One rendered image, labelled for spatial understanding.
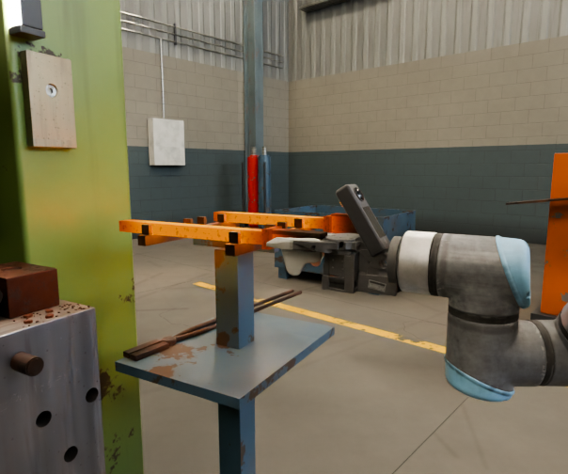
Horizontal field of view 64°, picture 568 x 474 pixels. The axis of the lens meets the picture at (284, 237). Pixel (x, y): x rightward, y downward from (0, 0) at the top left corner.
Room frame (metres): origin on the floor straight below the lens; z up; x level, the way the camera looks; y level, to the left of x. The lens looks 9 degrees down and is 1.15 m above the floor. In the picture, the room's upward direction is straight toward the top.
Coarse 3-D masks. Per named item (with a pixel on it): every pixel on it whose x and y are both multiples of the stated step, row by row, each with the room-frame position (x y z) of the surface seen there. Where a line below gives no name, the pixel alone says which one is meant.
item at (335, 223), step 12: (216, 216) 1.10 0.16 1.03; (228, 216) 1.09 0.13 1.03; (240, 216) 1.07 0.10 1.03; (252, 216) 1.05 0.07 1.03; (264, 216) 1.03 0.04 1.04; (276, 216) 1.02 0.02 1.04; (288, 216) 1.00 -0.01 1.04; (300, 216) 1.00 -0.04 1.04; (312, 216) 1.00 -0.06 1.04; (324, 216) 0.95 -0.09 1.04; (336, 216) 0.95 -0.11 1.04; (348, 216) 0.94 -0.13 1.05; (312, 228) 0.97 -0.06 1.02; (324, 228) 0.95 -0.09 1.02; (336, 228) 0.96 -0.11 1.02; (348, 228) 0.94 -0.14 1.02
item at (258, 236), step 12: (120, 228) 0.92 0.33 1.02; (132, 228) 0.90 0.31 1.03; (156, 228) 0.87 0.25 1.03; (168, 228) 0.86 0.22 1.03; (180, 228) 0.84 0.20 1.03; (192, 228) 0.83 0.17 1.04; (204, 228) 0.82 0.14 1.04; (216, 228) 0.81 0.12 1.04; (228, 228) 0.81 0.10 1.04; (240, 228) 0.81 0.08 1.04; (276, 228) 0.77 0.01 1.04; (216, 240) 0.80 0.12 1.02; (228, 240) 0.79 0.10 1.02; (252, 240) 0.77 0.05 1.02; (264, 240) 0.75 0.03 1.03
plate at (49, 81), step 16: (32, 64) 0.86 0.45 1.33; (48, 64) 0.88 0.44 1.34; (64, 64) 0.91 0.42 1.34; (32, 80) 0.85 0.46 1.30; (48, 80) 0.88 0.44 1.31; (64, 80) 0.91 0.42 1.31; (32, 96) 0.85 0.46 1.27; (48, 96) 0.88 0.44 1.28; (64, 96) 0.91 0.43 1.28; (32, 112) 0.85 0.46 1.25; (48, 112) 0.88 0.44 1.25; (64, 112) 0.91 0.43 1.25; (32, 128) 0.85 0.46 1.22; (48, 128) 0.88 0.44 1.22; (64, 128) 0.90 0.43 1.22; (32, 144) 0.85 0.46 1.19; (48, 144) 0.87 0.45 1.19; (64, 144) 0.90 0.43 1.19
